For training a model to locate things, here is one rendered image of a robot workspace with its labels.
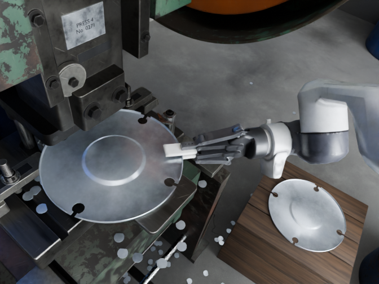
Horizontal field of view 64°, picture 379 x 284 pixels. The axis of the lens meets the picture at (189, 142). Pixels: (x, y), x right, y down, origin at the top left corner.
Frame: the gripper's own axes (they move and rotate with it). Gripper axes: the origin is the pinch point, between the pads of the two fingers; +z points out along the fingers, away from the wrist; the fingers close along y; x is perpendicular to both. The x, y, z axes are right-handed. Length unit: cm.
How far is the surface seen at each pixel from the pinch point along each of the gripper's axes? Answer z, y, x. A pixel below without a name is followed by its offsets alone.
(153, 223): 8.6, -0.3, 15.5
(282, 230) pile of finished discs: -41, -43, 8
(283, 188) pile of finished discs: -49, -43, -8
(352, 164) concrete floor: -123, -78, -34
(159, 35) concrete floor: -33, -80, -173
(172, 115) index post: -0.5, 1.0, -10.1
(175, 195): 3.3, -0.3, 10.4
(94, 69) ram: 16.1, 19.8, -4.1
